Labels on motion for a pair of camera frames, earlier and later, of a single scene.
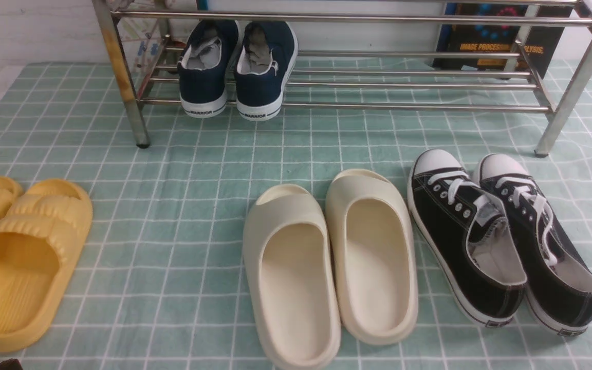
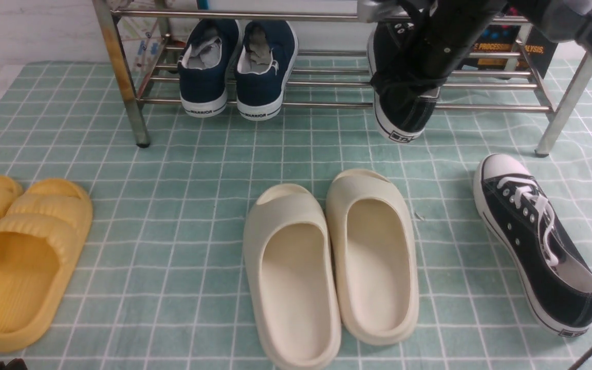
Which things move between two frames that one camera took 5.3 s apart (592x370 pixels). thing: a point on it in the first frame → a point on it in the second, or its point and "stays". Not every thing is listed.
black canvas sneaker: (467, 237) → (406, 87)
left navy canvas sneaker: (203, 66) stays
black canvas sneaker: (562, 291) stays
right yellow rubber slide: (29, 251) stays
